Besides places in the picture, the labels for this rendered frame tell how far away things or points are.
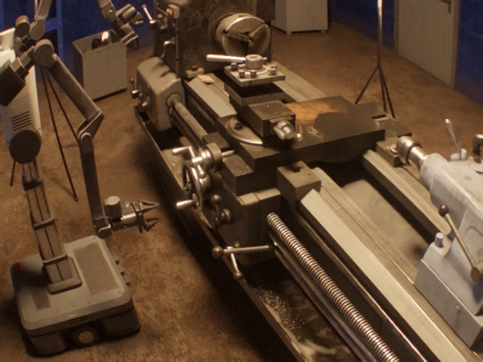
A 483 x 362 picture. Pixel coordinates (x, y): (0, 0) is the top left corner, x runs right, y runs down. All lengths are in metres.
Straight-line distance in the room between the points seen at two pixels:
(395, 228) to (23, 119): 1.43
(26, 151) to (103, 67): 2.75
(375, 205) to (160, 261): 1.27
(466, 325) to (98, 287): 1.63
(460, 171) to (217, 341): 1.43
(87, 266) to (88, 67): 2.46
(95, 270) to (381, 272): 1.38
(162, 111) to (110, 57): 1.93
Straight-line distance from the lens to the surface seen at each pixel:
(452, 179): 1.36
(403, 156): 1.54
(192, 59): 2.61
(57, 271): 2.28
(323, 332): 1.88
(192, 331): 2.41
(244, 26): 2.43
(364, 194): 1.99
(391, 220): 1.89
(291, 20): 6.11
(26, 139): 1.87
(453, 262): 1.34
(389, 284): 1.46
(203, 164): 1.85
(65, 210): 3.29
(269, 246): 1.89
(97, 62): 4.52
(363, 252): 1.54
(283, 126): 1.74
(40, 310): 2.28
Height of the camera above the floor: 1.85
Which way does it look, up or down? 35 degrees down
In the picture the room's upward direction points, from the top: straight up
